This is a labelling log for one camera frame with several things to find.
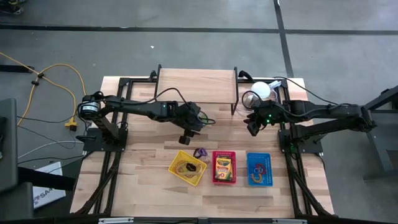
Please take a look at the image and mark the yellow extension cable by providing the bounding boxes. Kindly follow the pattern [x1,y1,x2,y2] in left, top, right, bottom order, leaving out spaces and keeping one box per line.
[0,51,88,131]

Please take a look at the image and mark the yellow plastic basket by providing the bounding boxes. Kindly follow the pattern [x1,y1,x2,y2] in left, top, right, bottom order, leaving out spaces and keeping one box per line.
[168,150,208,187]

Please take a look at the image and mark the black metal stand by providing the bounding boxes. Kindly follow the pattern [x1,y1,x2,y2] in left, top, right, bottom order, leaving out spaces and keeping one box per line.
[362,84,398,180]

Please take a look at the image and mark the white dome metal lamp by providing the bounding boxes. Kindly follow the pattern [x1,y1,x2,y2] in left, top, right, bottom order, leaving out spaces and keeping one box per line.
[244,80,272,108]

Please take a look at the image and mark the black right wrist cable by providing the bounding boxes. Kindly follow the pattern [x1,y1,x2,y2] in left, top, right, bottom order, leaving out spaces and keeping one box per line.
[241,90,299,119]

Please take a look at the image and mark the white floor cable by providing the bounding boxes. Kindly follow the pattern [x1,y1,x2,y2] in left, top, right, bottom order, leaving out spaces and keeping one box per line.
[17,140,85,159]

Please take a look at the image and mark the long black cable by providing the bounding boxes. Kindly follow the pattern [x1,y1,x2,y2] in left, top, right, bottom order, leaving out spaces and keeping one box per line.
[272,76,341,106]

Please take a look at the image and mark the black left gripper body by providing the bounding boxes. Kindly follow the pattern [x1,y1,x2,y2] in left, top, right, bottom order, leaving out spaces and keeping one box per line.
[174,101,206,146]

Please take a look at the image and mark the grey cabinet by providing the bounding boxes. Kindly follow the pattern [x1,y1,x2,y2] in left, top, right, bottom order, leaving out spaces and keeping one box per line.
[0,98,35,220]

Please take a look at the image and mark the black flat board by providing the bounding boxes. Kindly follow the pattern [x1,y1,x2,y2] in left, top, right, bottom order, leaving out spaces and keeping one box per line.
[18,167,77,191]

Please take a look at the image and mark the red plastic basket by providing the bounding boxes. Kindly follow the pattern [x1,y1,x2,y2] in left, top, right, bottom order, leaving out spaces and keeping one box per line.
[211,151,237,185]

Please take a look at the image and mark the person's shoe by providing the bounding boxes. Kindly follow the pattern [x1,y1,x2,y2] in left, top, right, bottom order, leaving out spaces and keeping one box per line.
[0,0,25,16]

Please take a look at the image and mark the Crayola crayon box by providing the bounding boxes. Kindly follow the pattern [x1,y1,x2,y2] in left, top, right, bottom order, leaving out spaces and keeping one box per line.
[215,157,233,182]

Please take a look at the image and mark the black metal table frame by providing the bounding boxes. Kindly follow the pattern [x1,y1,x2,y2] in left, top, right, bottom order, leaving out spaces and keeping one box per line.
[74,67,335,218]

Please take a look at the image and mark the blue plastic basket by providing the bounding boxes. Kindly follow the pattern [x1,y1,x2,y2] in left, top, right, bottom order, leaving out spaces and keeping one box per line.
[246,152,274,187]

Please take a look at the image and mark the wooden shelf riser black legs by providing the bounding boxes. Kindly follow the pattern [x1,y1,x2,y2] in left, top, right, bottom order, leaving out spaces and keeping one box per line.
[154,64,239,116]

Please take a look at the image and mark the silver frame bracket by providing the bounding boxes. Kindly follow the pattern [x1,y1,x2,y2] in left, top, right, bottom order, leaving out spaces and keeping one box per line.
[98,217,134,224]
[272,218,308,224]

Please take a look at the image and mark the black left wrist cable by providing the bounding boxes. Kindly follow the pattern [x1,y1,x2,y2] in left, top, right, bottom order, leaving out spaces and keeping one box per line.
[136,87,216,126]

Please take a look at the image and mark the white lamp cable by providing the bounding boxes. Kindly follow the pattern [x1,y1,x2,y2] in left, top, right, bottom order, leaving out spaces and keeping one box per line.
[267,79,282,101]

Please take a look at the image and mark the black floor cable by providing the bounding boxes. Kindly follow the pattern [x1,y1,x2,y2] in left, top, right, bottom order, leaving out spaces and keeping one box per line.
[17,114,78,141]

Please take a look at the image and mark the white printed sign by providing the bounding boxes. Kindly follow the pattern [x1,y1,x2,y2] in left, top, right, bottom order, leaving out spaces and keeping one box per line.
[32,161,67,210]

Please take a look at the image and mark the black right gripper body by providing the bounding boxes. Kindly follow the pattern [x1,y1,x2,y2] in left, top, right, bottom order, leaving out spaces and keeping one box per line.
[245,101,285,137]

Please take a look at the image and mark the long red-brown rubber band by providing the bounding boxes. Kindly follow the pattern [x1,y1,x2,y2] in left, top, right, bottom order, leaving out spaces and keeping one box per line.
[180,172,201,182]

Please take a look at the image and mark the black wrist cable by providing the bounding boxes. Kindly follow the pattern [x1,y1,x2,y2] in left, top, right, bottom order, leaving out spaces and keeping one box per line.
[241,90,299,119]
[136,87,216,126]

